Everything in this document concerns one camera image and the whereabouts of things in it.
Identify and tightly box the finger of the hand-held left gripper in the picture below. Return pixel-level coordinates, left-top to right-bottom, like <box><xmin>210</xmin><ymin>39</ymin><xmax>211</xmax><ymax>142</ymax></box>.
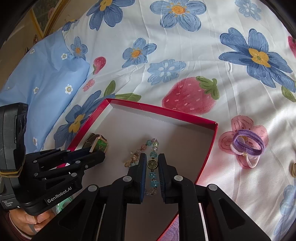
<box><xmin>34</xmin><ymin>170</ymin><xmax>83</xmax><ymax>198</ymax></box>
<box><xmin>25</xmin><ymin>148</ymin><xmax>106</xmax><ymax>172</ymax></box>

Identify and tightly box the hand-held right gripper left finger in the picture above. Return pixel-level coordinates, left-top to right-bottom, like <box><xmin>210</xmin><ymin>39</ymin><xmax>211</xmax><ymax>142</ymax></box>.
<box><xmin>31</xmin><ymin>152</ymin><xmax>148</xmax><ymax>241</ymax></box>

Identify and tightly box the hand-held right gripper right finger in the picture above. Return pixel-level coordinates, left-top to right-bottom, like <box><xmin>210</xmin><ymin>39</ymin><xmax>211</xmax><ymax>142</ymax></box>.
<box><xmin>158</xmin><ymin>152</ymin><xmax>272</xmax><ymax>241</ymax></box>

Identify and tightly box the green square-faced watch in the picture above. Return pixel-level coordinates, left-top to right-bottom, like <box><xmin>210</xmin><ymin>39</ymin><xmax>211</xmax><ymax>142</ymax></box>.
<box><xmin>83</xmin><ymin>133</ymin><xmax>109</xmax><ymax>153</ymax></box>

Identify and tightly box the crystal beaded bracelet watch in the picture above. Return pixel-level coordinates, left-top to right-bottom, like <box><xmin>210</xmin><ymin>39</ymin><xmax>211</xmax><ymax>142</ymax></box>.
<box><xmin>124</xmin><ymin>138</ymin><xmax>161</xmax><ymax>196</ymax></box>

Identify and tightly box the red cardboard box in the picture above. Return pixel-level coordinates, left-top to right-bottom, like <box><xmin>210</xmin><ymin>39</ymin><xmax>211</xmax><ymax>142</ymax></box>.
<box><xmin>57</xmin><ymin>98</ymin><xmax>218</xmax><ymax>241</ymax></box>

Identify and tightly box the pink hair tie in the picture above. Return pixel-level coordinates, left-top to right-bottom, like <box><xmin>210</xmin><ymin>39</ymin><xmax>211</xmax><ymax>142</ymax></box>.
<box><xmin>230</xmin><ymin>139</ymin><xmax>261</xmax><ymax>169</ymax></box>

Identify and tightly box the person's left hand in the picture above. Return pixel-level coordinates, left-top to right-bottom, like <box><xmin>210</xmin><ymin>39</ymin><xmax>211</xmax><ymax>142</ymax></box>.
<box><xmin>9</xmin><ymin>209</ymin><xmax>56</xmax><ymax>239</ymax></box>

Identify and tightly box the light blue pillow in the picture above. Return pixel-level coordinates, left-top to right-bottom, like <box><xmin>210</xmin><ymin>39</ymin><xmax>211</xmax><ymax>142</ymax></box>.
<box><xmin>0</xmin><ymin>30</ymin><xmax>91</xmax><ymax>151</ymax></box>

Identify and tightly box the gold-framed picture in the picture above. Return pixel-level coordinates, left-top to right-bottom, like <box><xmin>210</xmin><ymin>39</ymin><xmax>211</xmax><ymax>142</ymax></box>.
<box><xmin>30</xmin><ymin>0</ymin><xmax>70</xmax><ymax>39</ymax></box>

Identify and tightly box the floral strawberry bedsheet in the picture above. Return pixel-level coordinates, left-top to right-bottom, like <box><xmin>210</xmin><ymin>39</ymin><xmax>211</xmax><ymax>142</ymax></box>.
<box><xmin>45</xmin><ymin>0</ymin><xmax>296</xmax><ymax>241</ymax></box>

